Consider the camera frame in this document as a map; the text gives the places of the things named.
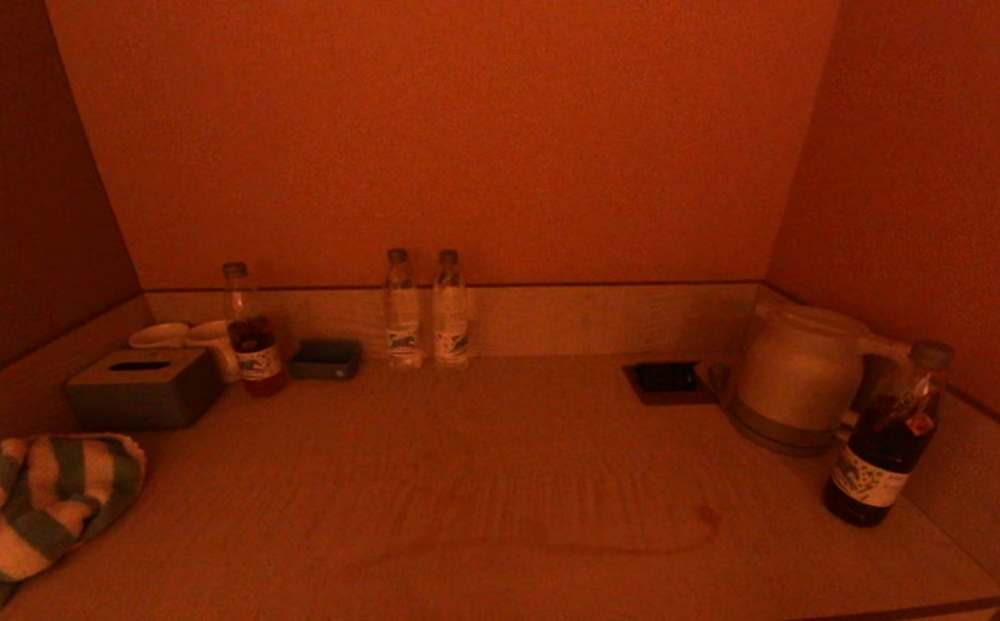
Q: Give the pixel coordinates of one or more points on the green white striped towel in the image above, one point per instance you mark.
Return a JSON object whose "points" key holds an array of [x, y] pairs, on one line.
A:
{"points": [[42, 509]]}

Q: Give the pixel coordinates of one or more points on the clear water bottle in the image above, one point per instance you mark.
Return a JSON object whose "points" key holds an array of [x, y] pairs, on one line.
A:
{"points": [[403, 328], [450, 328]]}

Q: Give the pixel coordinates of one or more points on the black recessed power socket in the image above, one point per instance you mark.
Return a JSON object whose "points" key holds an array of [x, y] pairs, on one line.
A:
{"points": [[665, 379]]}

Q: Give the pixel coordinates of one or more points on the small dark teal box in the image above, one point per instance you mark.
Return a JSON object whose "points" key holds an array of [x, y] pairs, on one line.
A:
{"points": [[327, 360]]}

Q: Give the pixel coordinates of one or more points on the small red tea bottle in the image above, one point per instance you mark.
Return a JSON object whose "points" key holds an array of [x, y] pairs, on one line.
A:
{"points": [[259, 362]]}

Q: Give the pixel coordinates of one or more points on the white tall cup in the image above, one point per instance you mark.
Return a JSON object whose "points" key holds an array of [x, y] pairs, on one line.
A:
{"points": [[215, 341]]}

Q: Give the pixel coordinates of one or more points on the white electric kettle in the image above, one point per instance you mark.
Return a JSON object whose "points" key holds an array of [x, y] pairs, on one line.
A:
{"points": [[797, 371]]}

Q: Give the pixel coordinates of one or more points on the grey kettle base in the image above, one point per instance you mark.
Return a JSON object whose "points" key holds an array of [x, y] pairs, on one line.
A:
{"points": [[776, 437]]}

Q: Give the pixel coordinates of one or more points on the white shallow cup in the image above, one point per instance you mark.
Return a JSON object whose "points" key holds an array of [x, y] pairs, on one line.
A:
{"points": [[159, 336]]}

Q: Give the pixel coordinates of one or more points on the grey tissue box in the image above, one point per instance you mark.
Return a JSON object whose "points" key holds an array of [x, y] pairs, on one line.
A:
{"points": [[146, 398]]}

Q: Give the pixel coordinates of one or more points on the large dark tea bottle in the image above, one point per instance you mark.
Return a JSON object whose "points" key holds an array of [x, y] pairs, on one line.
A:
{"points": [[875, 466]]}

